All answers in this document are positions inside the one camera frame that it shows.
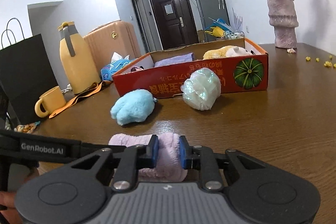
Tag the black paper bag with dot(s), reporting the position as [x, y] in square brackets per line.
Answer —
[26, 77]

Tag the orange pumpkin print cardboard box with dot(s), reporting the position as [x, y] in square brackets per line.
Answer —
[204, 74]

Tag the scattered yellow flower bits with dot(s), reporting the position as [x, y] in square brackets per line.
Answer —
[327, 64]

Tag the purple knitted towel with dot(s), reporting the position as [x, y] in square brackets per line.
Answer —
[173, 60]

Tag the pink hard suitcase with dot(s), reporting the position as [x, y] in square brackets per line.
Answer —
[113, 40]

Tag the person's left hand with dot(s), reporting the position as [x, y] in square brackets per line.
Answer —
[6, 200]

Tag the blue plush toy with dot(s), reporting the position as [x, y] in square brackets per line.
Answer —
[134, 107]

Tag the iridescent wrapped ball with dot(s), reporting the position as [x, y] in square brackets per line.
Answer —
[202, 88]

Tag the yellow thermos jug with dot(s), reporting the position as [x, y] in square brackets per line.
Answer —
[77, 64]

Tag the pink fluffy towel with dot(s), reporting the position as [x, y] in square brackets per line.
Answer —
[169, 155]

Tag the grey refrigerator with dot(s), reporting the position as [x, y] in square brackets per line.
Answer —
[210, 3]

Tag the pink plush toy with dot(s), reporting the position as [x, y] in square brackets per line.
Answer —
[136, 69]

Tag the fallen pink petal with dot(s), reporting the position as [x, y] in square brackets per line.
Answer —
[291, 50]

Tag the yellow and white plush toy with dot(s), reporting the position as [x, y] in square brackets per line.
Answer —
[223, 53]

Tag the yellow mug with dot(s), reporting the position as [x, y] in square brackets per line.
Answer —
[52, 100]

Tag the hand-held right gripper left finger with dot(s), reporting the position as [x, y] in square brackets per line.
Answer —
[155, 150]

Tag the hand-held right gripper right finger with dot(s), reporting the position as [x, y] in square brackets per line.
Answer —
[183, 151]

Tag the lavender decorative branches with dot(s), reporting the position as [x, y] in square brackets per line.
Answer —
[237, 20]

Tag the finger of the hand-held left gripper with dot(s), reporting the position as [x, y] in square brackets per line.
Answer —
[94, 146]

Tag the dark brown door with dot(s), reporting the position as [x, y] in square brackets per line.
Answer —
[173, 19]

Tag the blue tissue pack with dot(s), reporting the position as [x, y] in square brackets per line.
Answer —
[115, 67]

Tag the pink textured vase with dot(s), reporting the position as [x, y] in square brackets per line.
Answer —
[283, 22]

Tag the snack packet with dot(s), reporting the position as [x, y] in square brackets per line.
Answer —
[27, 128]

